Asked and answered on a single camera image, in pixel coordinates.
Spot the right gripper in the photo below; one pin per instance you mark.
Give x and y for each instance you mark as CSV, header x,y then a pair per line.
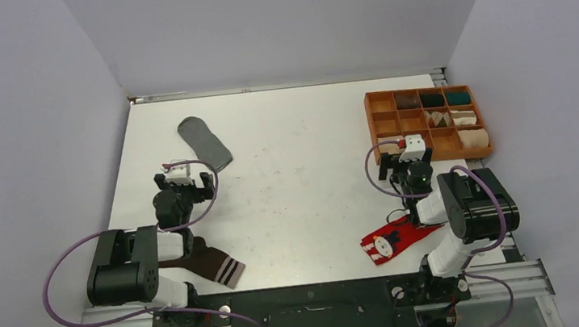
x,y
391,161

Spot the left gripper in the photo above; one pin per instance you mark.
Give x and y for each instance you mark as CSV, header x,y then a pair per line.
x,y
200,194

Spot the grey sock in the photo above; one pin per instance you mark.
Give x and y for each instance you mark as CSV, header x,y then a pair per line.
x,y
204,143

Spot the red patterned sock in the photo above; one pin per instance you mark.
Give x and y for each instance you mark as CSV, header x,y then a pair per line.
x,y
391,240

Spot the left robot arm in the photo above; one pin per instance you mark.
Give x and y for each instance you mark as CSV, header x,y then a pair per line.
x,y
125,267

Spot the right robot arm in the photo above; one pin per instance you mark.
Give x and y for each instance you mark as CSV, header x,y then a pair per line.
x,y
473,204

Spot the argyle rolled sock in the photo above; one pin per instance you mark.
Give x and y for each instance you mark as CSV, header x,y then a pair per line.
x,y
438,119

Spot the wooden compartment tray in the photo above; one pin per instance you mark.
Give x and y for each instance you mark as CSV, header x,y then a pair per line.
x,y
385,120

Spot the brown rolled sock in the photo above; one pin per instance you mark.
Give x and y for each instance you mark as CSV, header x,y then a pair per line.
x,y
407,101

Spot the black rolled sock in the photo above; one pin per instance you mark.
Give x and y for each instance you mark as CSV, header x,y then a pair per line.
x,y
431,100

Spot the beige rolled sock right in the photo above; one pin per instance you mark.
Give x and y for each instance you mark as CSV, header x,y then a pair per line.
x,y
474,138

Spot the cream striped rolled sock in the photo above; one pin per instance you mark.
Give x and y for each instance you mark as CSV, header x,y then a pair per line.
x,y
462,118

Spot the teal rolled sock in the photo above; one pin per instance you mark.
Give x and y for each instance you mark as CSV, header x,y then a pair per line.
x,y
458,98

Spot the brown striped sock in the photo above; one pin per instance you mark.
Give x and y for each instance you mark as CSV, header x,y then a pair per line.
x,y
209,263

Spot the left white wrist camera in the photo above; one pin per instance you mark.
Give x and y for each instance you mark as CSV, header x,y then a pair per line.
x,y
178,172

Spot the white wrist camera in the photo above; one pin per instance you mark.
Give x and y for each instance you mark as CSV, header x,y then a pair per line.
x,y
178,172
413,148

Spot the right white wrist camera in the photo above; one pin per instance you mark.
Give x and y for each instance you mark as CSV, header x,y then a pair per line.
x,y
413,148

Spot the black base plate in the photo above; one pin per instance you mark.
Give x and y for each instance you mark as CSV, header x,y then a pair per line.
x,y
406,300

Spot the aluminium frame rail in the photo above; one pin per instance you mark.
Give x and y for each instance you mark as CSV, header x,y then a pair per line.
x,y
526,279

